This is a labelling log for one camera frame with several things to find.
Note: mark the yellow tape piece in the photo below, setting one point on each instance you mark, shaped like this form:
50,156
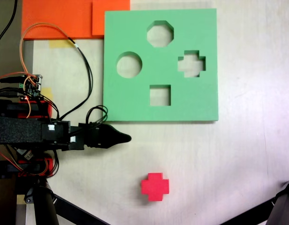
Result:
47,93
62,44

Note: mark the red and black table clamp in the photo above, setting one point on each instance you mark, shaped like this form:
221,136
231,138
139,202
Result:
29,109
49,167

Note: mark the green shape hole board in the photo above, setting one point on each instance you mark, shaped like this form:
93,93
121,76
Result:
135,105

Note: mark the red cross columnar block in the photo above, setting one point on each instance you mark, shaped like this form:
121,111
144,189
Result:
155,186

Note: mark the black camera tripod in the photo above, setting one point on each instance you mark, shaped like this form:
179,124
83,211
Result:
44,206

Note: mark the small circuit board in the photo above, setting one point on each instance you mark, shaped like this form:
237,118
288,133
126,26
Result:
33,90

